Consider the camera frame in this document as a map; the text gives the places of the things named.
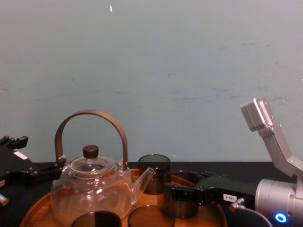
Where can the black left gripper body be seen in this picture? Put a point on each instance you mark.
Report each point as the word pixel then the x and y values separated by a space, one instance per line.
pixel 14 168

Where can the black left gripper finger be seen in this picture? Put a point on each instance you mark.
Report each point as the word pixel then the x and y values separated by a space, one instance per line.
pixel 49 171
pixel 16 142

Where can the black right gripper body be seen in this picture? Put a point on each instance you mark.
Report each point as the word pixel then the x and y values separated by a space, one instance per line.
pixel 220 186

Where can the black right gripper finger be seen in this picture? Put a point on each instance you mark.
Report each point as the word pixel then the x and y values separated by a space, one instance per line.
pixel 206 176
pixel 183 194

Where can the dark smoked glass cup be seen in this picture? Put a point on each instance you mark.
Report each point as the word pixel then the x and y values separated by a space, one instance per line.
pixel 104 220
pixel 181 209
pixel 151 217
pixel 154 175

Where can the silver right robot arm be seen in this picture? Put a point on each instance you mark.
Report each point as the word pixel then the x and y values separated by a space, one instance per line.
pixel 277 201

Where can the round wooden tray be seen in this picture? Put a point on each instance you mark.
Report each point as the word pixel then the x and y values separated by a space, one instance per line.
pixel 38 210

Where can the black table cloth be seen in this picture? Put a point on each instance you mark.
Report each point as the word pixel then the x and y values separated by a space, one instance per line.
pixel 236 169

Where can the glass lid with brown knob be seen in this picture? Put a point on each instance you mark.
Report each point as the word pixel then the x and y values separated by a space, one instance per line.
pixel 91 151

